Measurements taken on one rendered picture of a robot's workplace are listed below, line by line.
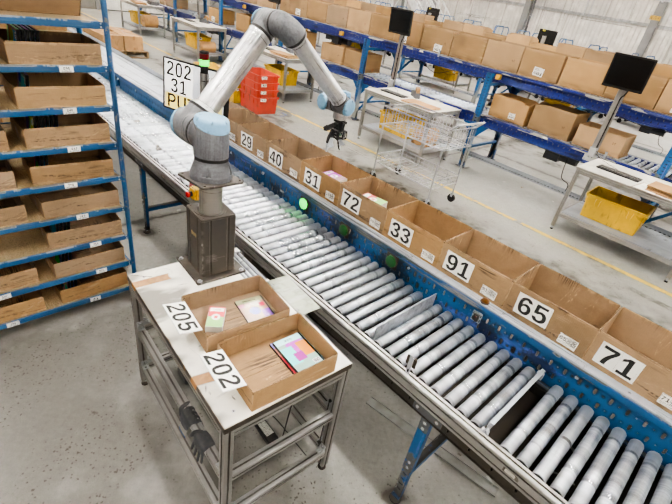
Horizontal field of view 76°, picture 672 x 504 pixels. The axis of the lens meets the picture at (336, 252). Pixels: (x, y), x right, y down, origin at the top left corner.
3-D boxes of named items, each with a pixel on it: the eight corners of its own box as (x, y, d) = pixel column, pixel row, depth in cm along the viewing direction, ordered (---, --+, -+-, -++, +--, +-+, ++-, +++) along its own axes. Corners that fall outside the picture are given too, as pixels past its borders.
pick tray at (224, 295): (181, 313, 190) (180, 295, 185) (258, 290, 212) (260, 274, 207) (206, 355, 172) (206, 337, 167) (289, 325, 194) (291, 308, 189)
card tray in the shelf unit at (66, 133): (26, 149, 217) (21, 129, 212) (11, 129, 234) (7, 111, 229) (111, 140, 243) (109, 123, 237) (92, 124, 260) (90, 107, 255)
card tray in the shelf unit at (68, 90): (17, 108, 207) (12, 86, 201) (4, 91, 224) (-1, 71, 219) (108, 105, 232) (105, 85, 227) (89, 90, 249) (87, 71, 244)
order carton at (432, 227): (381, 235, 252) (387, 209, 243) (412, 224, 270) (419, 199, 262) (435, 269, 229) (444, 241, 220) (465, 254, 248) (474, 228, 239)
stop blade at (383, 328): (372, 340, 199) (376, 326, 194) (431, 306, 228) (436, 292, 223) (373, 341, 198) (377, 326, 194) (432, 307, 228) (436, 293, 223)
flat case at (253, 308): (251, 329, 188) (251, 327, 187) (234, 304, 200) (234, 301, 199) (279, 321, 195) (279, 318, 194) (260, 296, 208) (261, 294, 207)
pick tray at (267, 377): (216, 360, 171) (216, 342, 166) (297, 328, 193) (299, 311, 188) (251, 412, 153) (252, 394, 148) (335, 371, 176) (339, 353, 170)
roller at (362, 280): (314, 301, 220) (315, 293, 217) (381, 271, 252) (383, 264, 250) (320, 306, 217) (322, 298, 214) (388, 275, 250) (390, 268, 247)
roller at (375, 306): (340, 323, 208) (341, 315, 206) (407, 289, 241) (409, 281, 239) (347, 329, 206) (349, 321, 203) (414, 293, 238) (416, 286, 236)
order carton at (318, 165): (298, 183, 296) (300, 160, 288) (329, 176, 315) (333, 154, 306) (336, 207, 274) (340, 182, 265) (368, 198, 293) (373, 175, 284)
